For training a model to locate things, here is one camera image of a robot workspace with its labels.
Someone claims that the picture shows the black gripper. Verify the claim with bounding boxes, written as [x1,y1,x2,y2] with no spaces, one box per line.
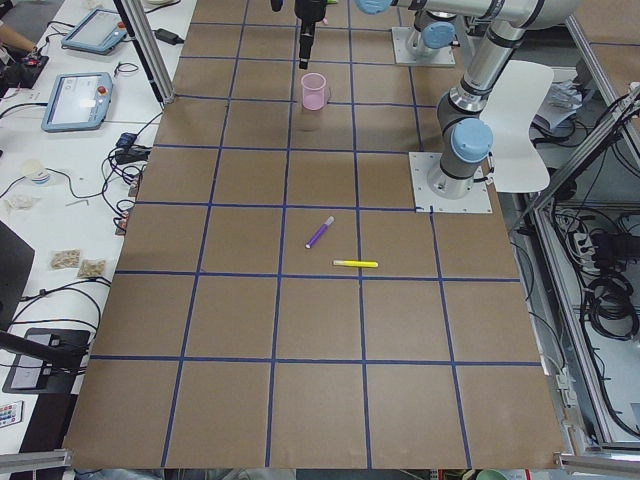
[294,0,327,69]

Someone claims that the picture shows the pink translucent cup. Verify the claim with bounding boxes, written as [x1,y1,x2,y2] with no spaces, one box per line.
[301,72,330,111]

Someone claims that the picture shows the purple marker pen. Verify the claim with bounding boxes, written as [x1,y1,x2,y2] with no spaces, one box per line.
[305,216,335,249]

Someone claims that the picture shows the white paper cup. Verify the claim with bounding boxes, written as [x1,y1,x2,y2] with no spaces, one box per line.
[21,159,51,186]

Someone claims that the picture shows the black power adapter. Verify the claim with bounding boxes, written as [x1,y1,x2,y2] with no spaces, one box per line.
[154,28,184,45]

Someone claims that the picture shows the far blue teach pendant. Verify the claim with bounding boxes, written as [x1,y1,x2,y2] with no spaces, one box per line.
[61,8,127,55]

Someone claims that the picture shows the blue teach pendant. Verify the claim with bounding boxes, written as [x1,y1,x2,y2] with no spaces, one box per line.
[61,8,127,55]
[41,72,113,133]

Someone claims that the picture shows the white plastic chair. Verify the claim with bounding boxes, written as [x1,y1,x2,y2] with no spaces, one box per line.
[480,60,554,193]

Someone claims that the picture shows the blue checkered pouch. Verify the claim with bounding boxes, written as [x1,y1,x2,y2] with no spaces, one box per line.
[116,132,137,149]

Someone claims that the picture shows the near blue teach pendant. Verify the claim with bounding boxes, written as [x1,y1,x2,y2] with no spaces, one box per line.
[41,72,113,133]

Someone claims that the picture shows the yellow highlighter pen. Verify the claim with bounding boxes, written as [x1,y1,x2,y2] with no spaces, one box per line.
[332,259,379,268]

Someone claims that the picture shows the brown paper table mat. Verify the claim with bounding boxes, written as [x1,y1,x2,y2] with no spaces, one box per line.
[65,1,563,469]

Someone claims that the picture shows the aluminium frame post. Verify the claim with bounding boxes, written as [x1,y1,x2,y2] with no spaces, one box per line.
[113,0,175,105]

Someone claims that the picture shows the black camera stand base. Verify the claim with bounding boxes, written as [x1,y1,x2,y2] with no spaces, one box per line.
[1,328,90,394]

